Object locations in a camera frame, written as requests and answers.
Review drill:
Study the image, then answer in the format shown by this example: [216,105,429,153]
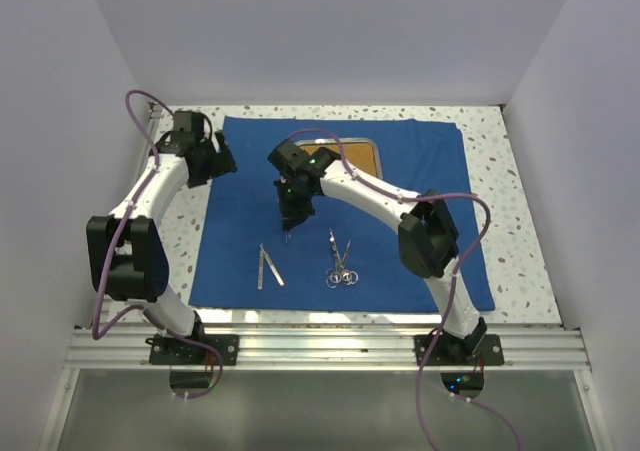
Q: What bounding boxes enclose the blue surgical cloth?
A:
[190,117,495,314]

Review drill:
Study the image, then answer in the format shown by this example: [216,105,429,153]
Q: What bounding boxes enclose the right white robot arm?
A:
[268,139,487,364]

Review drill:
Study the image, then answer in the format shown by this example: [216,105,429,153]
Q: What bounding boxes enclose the steel forceps clamp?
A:
[333,238,360,287]
[325,269,359,289]

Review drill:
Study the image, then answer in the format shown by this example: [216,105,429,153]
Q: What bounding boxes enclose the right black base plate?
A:
[413,317,505,366]

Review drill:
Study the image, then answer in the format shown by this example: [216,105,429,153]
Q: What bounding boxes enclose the aluminium front rail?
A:
[63,324,591,371]

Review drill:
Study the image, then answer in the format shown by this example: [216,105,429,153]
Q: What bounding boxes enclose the steel scalpel handle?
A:
[257,250,265,290]

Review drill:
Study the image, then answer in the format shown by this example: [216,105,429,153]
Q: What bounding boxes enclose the steel surgical scissors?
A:
[327,230,347,272]

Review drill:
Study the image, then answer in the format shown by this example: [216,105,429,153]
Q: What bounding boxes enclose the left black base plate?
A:
[145,334,240,366]

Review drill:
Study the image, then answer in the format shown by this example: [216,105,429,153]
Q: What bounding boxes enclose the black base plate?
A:
[413,317,505,366]
[145,334,240,366]

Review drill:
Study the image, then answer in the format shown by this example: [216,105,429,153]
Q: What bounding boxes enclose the steel tray orange liner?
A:
[295,137,383,179]

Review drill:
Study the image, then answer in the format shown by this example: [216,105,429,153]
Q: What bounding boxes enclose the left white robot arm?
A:
[86,111,237,364]

